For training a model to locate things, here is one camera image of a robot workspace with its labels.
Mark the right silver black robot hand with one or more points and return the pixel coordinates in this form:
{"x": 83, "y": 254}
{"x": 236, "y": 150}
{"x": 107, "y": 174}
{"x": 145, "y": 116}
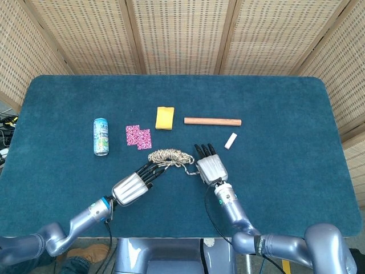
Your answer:
{"x": 212, "y": 169}

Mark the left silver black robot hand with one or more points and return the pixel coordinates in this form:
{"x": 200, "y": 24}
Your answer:
{"x": 129, "y": 188}

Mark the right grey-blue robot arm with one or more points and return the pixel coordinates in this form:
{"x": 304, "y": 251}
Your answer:
{"x": 233, "y": 211}

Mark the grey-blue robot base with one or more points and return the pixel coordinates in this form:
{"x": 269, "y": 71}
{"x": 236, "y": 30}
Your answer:
{"x": 171, "y": 257}

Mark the white eraser block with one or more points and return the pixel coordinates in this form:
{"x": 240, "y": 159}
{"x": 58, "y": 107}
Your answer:
{"x": 230, "y": 141}

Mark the brown wooden stick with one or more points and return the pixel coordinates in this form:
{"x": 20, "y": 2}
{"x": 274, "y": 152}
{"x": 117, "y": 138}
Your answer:
{"x": 212, "y": 121}

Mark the pink patterned card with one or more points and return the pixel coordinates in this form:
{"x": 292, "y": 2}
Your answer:
{"x": 131, "y": 135}
{"x": 145, "y": 140}

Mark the light blue drink can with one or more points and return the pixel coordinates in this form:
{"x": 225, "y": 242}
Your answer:
{"x": 101, "y": 137}

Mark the yellow sponge block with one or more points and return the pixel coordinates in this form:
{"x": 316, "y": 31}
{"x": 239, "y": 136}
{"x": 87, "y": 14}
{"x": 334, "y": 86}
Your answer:
{"x": 164, "y": 118}

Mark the dark blue table mat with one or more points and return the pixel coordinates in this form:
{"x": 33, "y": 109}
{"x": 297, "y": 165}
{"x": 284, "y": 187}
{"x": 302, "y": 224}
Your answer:
{"x": 285, "y": 185}

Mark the tan work boot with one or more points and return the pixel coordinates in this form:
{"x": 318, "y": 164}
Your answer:
{"x": 91, "y": 252}

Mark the blue jeans leg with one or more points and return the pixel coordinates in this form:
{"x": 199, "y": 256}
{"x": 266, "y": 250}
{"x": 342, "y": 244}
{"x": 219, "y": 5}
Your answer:
{"x": 75, "y": 266}

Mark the metal table leg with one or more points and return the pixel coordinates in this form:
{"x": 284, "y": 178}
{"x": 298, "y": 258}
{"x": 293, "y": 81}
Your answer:
{"x": 248, "y": 264}

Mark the bamboo folding screen panel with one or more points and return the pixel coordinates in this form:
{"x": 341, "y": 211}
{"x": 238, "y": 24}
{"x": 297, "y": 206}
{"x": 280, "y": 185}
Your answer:
{"x": 345, "y": 71}
{"x": 25, "y": 48}
{"x": 182, "y": 37}
{"x": 273, "y": 37}
{"x": 91, "y": 37}

